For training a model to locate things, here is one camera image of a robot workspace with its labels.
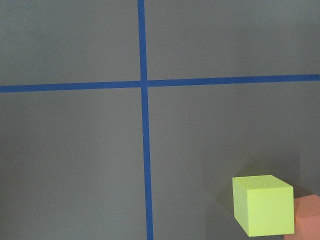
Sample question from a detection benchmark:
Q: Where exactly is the orange foam cube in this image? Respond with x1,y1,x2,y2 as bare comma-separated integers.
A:
283,194,320,240

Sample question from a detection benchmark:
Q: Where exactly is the yellow foam cube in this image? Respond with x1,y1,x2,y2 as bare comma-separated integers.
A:
232,175,295,237

